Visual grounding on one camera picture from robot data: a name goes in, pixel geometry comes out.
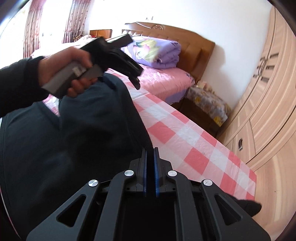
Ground floral covered nightstand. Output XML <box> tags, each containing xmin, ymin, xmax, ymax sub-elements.
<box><xmin>171</xmin><ymin>80</ymin><xmax>232</xmax><ymax>137</ymax></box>

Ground light wood wardrobe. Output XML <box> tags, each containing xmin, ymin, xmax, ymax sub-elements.
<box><xmin>217</xmin><ymin>5</ymin><xmax>296</xmax><ymax>172</ymax></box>

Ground dark red left curtain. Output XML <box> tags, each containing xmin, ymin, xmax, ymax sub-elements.
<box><xmin>23</xmin><ymin>0</ymin><xmax>46</xmax><ymax>58</ymax></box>

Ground dark red curtain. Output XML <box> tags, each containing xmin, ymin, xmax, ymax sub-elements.
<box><xmin>23</xmin><ymin>0</ymin><xmax>46</xmax><ymax>58</ymax></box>
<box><xmin>63</xmin><ymin>0</ymin><xmax>91</xmax><ymax>43</ymax></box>

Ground purple floral folded quilt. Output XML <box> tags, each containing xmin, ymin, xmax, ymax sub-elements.
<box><xmin>121</xmin><ymin>36</ymin><xmax>181</xmax><ymax>69</ymax></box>

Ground brown far nightstand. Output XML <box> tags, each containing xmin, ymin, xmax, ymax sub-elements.
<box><xmin>89</xmin><ymin>29</ymin><xmax>112</xmax><ymax>39</ymax></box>

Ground dark navy pants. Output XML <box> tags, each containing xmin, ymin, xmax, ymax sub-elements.
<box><xmin>0</xmin><ymin>73</ymin><xmax>263</xmax><ymax>241</ymax></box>

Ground black sleeved left forearm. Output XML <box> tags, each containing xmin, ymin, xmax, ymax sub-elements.
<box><xmin>1</xmin><ymin>56</ymin><xmax>49</xmax><ymax>117</ymax></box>

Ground brown wooden headboard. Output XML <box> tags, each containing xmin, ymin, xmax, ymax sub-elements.
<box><xmin>122</xmin><ymin>22</ymin><xmax>215</xmax><ymax>82</ymax></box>

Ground dark red right curtain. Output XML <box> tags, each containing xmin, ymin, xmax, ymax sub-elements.
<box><xmin>63</xmin><ymin>0</ymin><xmax>91</xmax><ymax>43</ymax></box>

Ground person's left hand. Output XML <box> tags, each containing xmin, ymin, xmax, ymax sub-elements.
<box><xmin>38</xmin><ymin>47</ymin><xmax>97</xmax><ymax>98</ymax></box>

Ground pink white checkered sheet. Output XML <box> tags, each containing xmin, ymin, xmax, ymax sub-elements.
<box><xmin>43</xmin><ymin>68</ymin><xmax>258</xmax><ymax>201</ymax></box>

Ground pink bed sheet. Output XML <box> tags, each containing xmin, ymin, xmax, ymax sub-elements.
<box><xmin>31</xmin><ymin>34</ymin><xmax>196</xmax><ymax>105</ymax></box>

